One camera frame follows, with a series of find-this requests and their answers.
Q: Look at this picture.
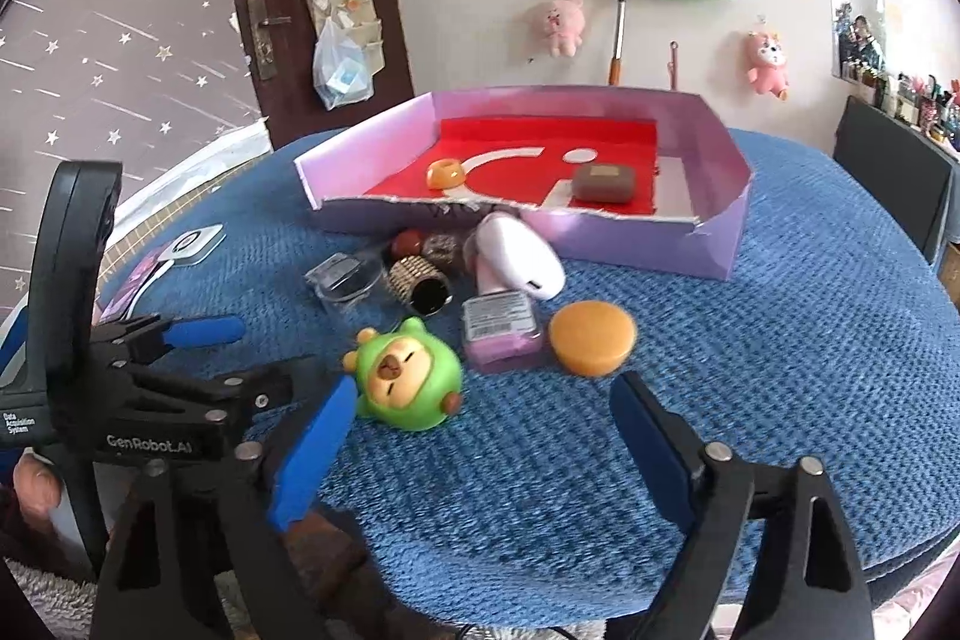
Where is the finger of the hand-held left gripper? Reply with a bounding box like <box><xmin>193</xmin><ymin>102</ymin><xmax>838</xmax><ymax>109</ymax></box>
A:
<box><xmin>112</xmin><ymin>353</ymin><xmax>335</xmax><ymax>431</ymax></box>
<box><xmin>90</xmin><ymin>314</ymin><xmax>247</xmax><ymax>363</ymax></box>

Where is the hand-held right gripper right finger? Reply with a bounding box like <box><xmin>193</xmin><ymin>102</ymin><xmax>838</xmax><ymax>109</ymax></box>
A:
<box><xmin>609</xmin><ymin>371</ymin><xmax>878</xmax><ymax>640</ymax></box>

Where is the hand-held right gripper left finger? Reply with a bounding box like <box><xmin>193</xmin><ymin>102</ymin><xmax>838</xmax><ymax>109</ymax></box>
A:
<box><xmin>90</xmin><ymin>376</ymin><xmax>359</xmax><ymax>640</ymax></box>

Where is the green capybara toy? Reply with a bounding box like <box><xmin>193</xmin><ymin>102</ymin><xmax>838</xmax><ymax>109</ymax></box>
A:
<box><xmin>343</xmin><ymin>317</ymin><xmax>466</xmax><ymax>432</ymax></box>

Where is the orange round sponge puff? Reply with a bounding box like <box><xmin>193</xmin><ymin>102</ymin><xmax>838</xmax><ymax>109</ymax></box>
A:
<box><xmin>547</xmin><ymin>300</ymin><xmax>638</xmax><ymax>378</ymax></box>

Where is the clear plastic cup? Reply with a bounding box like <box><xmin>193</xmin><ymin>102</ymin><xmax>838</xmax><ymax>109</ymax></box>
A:
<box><xmin>303</xmin><ymin>250</ymin><xmax>385</xmax><ymax>315</ymax></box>

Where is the gold studded cylinder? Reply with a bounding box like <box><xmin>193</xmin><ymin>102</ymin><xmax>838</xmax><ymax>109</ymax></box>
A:
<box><xmin>385</xmin><ymin>255</ymin><xmax>453</xmax><ymax>317</ymax></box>

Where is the pink bottle with white label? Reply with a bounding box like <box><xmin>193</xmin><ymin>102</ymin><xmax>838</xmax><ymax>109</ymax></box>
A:
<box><xmin>460</xmin><ymin>290</ymin><xmax>545</xmax><ymax>375</ymax></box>

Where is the purple cardboard box red inside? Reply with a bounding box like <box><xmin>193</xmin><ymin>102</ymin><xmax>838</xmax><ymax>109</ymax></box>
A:
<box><xmin>292</xmin><ymin>85</ymin><xmax>753</xmax><ymax>283</ymax></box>

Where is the person's left hand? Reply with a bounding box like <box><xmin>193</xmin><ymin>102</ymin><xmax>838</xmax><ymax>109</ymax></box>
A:
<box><xmin>13</xmin><ymin>451</ymin><xmax>62</xmax><ymax>518</ymax></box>

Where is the phone with photo case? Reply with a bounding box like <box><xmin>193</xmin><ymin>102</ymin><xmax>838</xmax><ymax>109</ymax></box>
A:
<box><xmin>97</xmin><ymin>257</ymin><xmax>177</xmax><ymax>322</ymax></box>

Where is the white portable device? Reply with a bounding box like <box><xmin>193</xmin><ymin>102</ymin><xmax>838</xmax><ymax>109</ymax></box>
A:
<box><xmin>154</xmin><ymin>224</ymin><xmax>226</xmax><ymax>262</ymax></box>

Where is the blue knitted table cover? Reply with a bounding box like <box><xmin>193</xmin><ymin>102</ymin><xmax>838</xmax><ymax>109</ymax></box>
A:
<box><xmin>97</xmin><ymin>126</ymin><xmax>960</xmax><ymax>611</ymax></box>

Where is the white cloth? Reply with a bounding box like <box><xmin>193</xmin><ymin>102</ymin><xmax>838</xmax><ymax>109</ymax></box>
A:
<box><xmin>120</xmin><ymin>119</ymin><xmax>271</xmax><ymax>221</ymax></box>

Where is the white and pink oval device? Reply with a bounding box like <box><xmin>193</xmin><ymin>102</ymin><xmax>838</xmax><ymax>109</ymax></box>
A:
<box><xmin>466</xmin><ymin>211</ymin><xmax>566</xmax><ymax>300</ymax></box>

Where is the brown rectangular case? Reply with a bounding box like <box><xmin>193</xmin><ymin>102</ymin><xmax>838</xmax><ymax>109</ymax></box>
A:
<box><xmin>571</xmin><ymin>163</ymin><xmax>637</xmax><ymax>205</ymax></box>

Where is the clear plastic bag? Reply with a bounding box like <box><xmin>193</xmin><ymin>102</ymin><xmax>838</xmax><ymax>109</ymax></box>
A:
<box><xmin>312</xmin><ymin>14</ymin><xmax>374</xmax><ymax>111</ymax></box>

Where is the grey fluffy cloth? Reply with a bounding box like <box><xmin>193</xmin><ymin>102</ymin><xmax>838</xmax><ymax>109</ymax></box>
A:
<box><xmin>0</xmin><ymin>557</ymin><xmax>98</xmax><ymax>640</ymax></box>

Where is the pink plush toy with antlers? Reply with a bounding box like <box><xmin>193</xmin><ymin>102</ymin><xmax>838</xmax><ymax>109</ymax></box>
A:
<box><xmin>744</xmin><ymin>31</ymin><xmax>791</xmax><ymax>101</ymax></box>

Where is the white and orange mop stick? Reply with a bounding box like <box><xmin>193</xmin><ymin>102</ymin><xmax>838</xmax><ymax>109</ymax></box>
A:
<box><xmin>607</xmin><ymin>0</ymin><xmax>629</xmax><ymax>86</ymax></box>

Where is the pink round plush toy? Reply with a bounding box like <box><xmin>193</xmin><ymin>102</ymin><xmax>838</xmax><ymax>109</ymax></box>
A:
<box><xmin>534</xmin><ymin>0</ymin><xmax>587</xmax><ymax>58</ymax></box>

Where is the cluttered side table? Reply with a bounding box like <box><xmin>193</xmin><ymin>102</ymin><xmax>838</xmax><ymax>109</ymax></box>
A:
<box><xmin>840</xmin><ymin>62</ymin><xmax>960</xmax><ymax>142</ymax></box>

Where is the orange ring toy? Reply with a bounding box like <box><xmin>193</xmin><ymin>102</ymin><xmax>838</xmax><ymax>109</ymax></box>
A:
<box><xmin>426</xmin><ymin>158</ymin><xmax>467</xmax><ymax>191</ymax></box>

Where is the metal door handle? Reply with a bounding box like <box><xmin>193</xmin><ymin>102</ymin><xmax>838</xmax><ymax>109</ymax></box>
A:
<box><xmin>246</xmin><ymin>0</ymin><xmax>292</xmax><ymax>81</ymax></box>

